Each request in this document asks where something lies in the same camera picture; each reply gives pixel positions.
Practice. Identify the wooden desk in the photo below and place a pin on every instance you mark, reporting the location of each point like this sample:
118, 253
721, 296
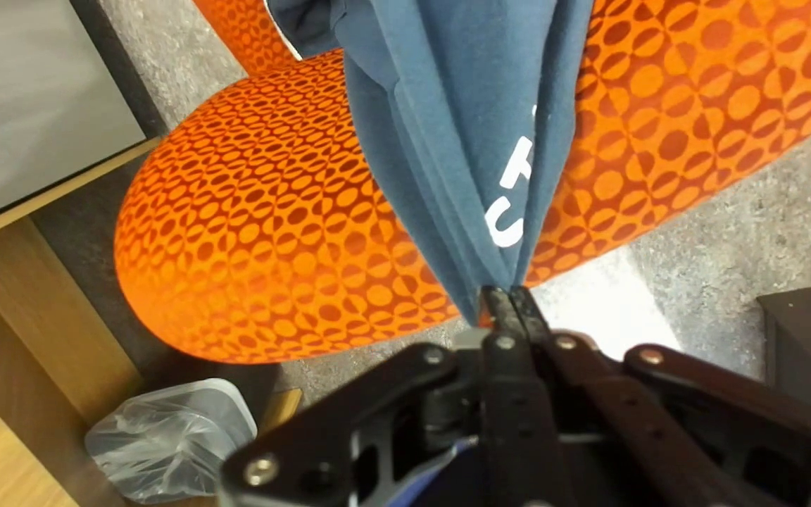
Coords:
18, 296

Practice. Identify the blue shirt with white print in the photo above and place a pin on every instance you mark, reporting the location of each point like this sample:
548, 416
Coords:
455, 134

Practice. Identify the bin with clear plastic liner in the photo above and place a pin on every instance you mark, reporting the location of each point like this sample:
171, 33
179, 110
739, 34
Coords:
170, 440

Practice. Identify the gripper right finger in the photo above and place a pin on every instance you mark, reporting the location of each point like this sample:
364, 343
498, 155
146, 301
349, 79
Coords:
666, 415

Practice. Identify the orange patterned chair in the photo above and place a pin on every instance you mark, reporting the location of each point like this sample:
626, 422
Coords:
265, 225

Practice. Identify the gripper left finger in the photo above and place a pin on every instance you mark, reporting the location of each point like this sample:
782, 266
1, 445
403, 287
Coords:
511, 394

